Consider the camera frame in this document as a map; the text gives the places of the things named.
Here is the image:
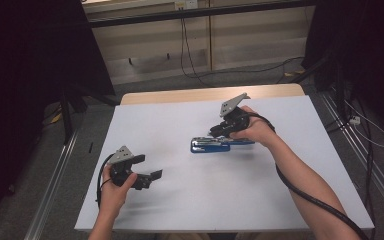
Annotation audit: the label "white cable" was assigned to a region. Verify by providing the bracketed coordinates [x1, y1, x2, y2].
[343, 99, 384, 149]

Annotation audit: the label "black stand legs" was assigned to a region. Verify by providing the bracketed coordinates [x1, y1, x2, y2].
[58, 87, 118, 145]

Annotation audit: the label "white-topped wooden table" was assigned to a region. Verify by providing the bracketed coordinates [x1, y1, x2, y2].
[74, 83, 375, 234]

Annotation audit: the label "beige cabinet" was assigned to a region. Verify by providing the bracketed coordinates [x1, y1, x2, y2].
[81, 0, 316, 86]

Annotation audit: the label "thick black gripper cable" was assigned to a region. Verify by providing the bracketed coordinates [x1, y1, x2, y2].
[244, 112, 371, 240]

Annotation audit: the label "blue stapler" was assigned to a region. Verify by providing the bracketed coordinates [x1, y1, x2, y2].
[189, 136, 256, 155]

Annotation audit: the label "white wall socket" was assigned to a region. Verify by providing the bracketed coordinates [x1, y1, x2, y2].
[174, 0, 200, 11]

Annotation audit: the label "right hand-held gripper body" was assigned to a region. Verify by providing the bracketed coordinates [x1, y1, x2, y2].
[213, 92, 252, 138]

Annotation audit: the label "person's left hand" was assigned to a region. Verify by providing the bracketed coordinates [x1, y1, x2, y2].
[97, 164, 139, 218]

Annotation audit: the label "black cable bundle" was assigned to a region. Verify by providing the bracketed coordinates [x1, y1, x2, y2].
[324, 84, 379, 234]

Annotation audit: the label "thin black hanging cable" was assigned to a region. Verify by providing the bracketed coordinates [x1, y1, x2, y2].
[179, 17, 212, 89]

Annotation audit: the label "person's right hand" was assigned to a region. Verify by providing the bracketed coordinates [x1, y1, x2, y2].
[229, 105, 278, 148]

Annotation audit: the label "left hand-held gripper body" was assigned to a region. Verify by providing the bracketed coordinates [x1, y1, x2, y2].
[107, 145, 146, 192]

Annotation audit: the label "black curtain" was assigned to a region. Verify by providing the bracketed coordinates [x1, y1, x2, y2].
[300, 0, 384, 143]
[0, 0, 117, 233]

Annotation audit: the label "aluminium floor rail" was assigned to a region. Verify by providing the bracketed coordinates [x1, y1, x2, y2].
[23, 129, 80, 240]
[319, 90, 384, 228]

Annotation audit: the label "black floor cable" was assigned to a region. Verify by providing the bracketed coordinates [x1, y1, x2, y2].
[193, 55, 306, 81]

